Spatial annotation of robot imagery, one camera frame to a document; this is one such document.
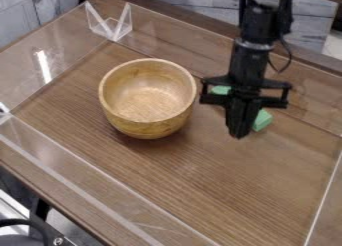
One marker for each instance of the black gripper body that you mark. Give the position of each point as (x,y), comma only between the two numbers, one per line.
(246,80)

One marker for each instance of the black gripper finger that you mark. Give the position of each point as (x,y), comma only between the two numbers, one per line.
(234,117)
(250,114)

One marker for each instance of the green rectangular block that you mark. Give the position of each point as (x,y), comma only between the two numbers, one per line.
(263,118)

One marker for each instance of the brown wooden bowl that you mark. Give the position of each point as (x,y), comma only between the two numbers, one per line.
(147,96)

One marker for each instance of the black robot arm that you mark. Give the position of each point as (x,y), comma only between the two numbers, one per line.
(264,22)

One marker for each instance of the black metal clamp base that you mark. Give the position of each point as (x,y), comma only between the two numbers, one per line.
(43,230)

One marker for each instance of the clear acrylic corner bracket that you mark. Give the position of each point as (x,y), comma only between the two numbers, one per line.
(111,28)

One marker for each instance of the clear acrylic tray wall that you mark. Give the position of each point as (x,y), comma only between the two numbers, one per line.
(107,208)

